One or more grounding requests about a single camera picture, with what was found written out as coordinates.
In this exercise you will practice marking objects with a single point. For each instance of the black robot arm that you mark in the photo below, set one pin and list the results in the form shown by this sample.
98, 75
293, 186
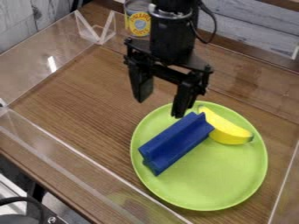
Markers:
175, 4

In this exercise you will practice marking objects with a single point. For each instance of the blue plastic block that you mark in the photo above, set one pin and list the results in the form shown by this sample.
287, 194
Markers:
170, 145

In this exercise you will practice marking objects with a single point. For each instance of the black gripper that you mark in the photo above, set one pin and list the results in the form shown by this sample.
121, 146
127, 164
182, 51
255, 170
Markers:
166, 55

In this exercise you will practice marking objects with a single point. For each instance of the black metal stand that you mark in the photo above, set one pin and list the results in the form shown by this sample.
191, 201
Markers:
39, 210

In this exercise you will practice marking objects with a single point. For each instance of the green round plate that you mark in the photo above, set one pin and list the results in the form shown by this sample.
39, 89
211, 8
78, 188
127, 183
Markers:
218, 175

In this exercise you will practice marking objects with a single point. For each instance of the yellow half-round block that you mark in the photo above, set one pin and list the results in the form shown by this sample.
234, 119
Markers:
227, 132

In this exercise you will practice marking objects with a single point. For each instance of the clear acrylic tray walls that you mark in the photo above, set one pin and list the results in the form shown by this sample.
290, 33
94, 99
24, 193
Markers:
71, 115

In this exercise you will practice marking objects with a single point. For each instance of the yellow labelled tin can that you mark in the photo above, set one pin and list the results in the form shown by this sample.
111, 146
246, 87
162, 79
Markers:
138, 20

